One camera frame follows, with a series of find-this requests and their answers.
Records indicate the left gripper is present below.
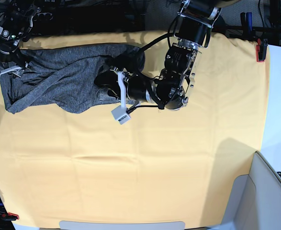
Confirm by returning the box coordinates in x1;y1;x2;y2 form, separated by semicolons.
94;66;156;112

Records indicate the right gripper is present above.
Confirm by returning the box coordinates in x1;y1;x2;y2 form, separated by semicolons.
0;45;31;78

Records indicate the grey long-sleeve T-shirt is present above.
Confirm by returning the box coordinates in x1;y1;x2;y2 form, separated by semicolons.
0;43;139;114

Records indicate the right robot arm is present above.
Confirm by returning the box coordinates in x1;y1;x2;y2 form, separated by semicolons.
0;0;41;77

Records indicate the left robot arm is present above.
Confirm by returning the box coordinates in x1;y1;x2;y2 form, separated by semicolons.
94;0;223;114

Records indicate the yellow table cloth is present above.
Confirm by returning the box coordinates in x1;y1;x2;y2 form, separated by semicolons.
0;34;270;229

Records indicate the red clamp right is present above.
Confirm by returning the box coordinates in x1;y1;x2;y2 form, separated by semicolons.
256;38;268;62

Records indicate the red clamp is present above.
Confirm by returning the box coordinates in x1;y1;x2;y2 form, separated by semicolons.
1;213;19;221
256;38;268;62

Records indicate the red clamp left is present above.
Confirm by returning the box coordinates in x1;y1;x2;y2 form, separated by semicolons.
1;213;19;221

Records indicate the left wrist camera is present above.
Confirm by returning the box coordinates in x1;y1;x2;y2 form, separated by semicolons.
112;106;131;125

